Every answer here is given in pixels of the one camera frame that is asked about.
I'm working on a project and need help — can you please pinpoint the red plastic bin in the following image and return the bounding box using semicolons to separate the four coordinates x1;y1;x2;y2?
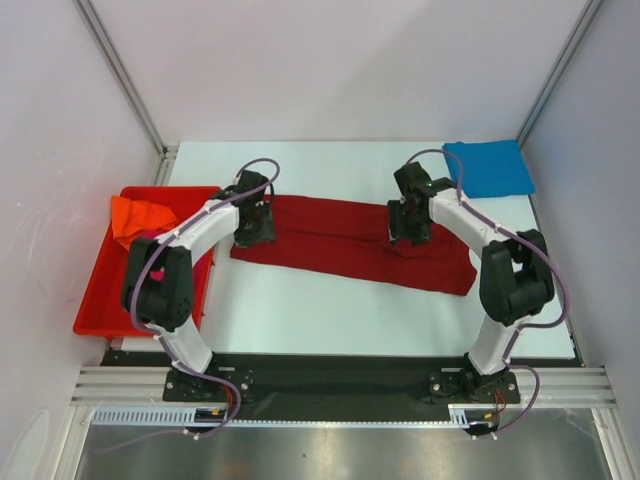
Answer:
73;186;220;339

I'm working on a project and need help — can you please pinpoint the left aluminium corner post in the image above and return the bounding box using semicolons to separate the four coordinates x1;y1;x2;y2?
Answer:
73;0;167;158

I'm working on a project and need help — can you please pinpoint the aluminium corner post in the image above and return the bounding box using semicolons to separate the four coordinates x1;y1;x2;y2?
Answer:
516;0;606;148
73;0;167;158

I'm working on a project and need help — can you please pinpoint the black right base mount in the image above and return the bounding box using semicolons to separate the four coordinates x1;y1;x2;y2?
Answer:
426;369;521;405

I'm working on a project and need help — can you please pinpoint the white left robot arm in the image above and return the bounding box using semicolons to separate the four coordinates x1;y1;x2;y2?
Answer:
121;168;276;400

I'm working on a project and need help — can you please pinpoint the folded blue t shirt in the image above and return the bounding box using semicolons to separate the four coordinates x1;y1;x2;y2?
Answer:
442;139;536;198

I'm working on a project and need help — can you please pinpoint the dark red t shirt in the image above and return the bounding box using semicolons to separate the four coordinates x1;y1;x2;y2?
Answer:
231;195;477;296

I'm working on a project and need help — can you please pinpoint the right aluminium corner post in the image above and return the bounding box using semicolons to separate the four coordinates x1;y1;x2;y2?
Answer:
516;0;606;148

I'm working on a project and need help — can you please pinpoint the white slotted cable duct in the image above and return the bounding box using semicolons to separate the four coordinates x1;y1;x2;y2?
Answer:
91;405;497;430

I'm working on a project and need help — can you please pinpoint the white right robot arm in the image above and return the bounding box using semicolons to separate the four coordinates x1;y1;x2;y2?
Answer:
387;162;555;401

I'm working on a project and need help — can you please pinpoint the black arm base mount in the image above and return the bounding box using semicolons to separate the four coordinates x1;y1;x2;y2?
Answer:
162;367;253;403

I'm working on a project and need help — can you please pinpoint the pink t shirt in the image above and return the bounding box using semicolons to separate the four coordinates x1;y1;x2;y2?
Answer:
142;229;214;286

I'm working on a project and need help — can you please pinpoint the aluminium frame rail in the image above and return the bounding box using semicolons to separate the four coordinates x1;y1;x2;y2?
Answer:
70;366;617;409

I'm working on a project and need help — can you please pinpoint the orange t shirt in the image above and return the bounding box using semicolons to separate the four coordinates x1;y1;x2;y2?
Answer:
111;196;178;250

